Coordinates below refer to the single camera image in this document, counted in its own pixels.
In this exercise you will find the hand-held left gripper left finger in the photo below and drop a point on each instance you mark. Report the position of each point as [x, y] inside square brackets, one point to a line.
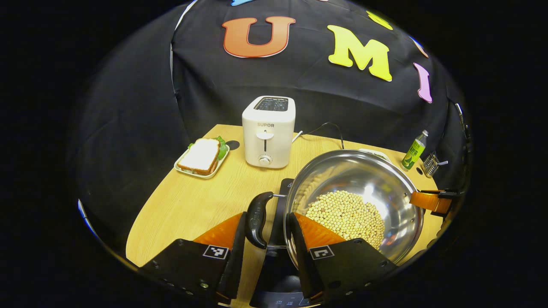
[235, 273]

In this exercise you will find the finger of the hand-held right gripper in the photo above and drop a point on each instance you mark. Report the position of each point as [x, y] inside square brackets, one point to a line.
[428, 201]

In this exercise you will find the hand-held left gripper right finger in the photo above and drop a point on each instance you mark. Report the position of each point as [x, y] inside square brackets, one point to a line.
[302, 265]

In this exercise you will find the black induction cooktop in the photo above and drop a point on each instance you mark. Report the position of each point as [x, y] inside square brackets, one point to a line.
[278, 273]

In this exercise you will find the metal mesh utensil holder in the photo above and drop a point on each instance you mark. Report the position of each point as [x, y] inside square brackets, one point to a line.
[430, 166]

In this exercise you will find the green drink bottle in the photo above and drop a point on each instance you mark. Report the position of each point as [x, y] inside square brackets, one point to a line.
[414, 154]

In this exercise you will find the white divided dish of beans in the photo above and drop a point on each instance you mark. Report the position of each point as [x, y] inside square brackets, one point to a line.
[379, 154]

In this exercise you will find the sandwich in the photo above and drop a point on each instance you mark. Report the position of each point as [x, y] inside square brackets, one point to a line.
[199, 156]

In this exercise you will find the white toaster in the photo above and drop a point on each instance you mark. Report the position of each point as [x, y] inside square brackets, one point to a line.
[267, 145]

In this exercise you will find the black backdrop cloth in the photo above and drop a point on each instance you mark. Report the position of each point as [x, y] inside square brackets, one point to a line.
[214, 94]

